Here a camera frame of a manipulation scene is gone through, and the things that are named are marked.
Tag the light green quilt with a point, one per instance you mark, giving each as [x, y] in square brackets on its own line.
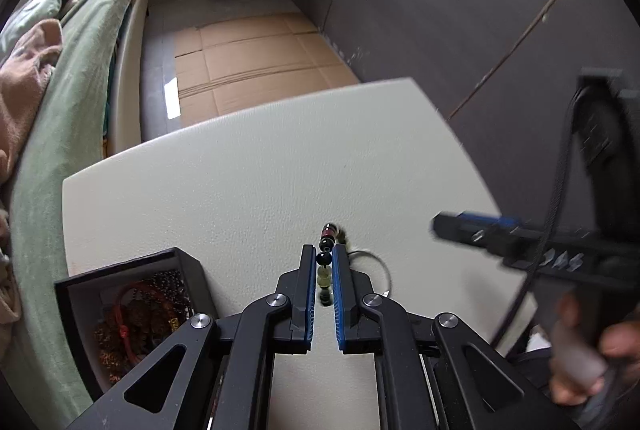
[30, 13]

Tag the black jewelry box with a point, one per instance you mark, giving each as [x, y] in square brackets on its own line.
[114, 317]

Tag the thin silver bangle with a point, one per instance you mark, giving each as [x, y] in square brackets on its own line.
[375, 267]

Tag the person's right hand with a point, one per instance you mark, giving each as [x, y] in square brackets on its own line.
[577, 369]

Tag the white square table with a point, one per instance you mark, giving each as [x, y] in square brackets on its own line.
[243, 194]

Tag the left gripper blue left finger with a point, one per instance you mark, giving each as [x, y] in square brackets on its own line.
[293, 334]

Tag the flattened cardboard on floor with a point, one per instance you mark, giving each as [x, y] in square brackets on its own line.
[225, 67]

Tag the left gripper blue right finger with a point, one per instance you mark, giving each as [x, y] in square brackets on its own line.
[354, 333]

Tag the pink fleece blanket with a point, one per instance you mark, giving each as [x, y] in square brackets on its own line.
[24, 79]

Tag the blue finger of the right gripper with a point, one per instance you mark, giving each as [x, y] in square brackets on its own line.
[494, 234]

